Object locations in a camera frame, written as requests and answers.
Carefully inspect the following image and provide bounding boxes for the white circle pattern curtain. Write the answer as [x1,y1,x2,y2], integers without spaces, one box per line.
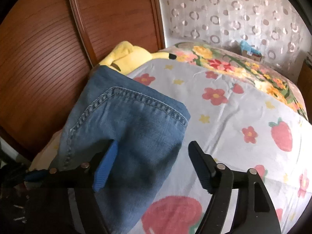
[160,0,311,80]

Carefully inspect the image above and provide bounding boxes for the white floral bed quilt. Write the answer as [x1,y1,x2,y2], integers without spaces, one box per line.
[29,58,312,234]

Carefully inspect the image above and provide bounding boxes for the yellow plush toy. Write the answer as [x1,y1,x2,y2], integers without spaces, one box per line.
[99,41,177,75]

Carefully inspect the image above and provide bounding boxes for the colourful flower blanket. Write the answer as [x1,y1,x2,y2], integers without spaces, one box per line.
[163,42,308,119]

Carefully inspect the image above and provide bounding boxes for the blue denim pants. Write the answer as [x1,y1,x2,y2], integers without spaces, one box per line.
[52,66,190,233]

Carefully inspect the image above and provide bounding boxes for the blue item on box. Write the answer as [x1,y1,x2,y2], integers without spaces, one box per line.
[239,40,264,62]

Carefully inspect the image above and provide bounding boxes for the wooden side cabinet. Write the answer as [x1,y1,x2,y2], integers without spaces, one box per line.
[297,58,311,96]

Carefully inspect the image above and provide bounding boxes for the brown wooden wardrobe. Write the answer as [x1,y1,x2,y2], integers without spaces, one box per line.
[1,0,164,160]

